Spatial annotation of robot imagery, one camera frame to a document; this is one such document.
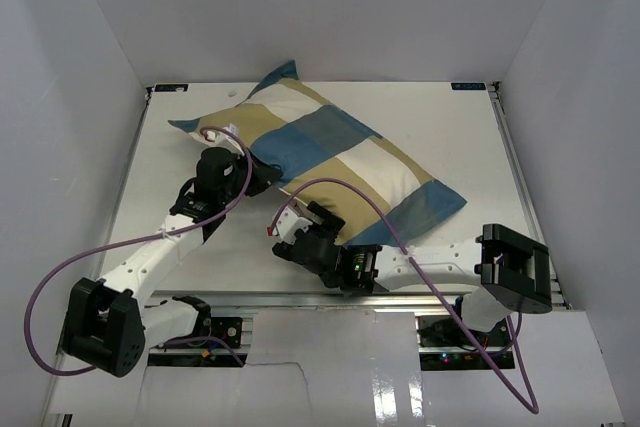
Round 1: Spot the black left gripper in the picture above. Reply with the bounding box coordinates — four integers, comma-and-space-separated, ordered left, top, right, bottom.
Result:
218, 146, 281, 204

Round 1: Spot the blue beige white checked pillowcase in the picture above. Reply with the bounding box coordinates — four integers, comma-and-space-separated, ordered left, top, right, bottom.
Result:
170, 61, 466, 246

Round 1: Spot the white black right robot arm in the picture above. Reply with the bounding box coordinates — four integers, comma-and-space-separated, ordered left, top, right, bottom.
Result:
268, 202, 552, 346

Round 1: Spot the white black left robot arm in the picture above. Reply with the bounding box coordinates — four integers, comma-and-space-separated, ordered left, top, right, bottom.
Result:
62, 147, 282, 378

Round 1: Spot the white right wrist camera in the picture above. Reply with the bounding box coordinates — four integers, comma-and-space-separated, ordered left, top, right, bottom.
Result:
267, 203, 313, 245

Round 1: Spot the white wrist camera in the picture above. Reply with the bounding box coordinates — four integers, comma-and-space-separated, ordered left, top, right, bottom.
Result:
200, 124, 239, 146
267, 203, 313, 245

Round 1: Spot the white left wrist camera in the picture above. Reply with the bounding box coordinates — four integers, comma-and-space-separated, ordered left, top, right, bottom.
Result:
200, 124, 239, 146

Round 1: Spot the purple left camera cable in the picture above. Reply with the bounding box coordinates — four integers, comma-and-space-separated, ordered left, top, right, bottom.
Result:
23, 125, 256, 377

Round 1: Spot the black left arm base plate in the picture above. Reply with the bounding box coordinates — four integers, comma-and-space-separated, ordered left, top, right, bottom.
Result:
152, 314, 245, 351

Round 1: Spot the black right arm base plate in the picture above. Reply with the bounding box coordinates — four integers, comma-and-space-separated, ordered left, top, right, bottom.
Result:
416, 316, 512, 353

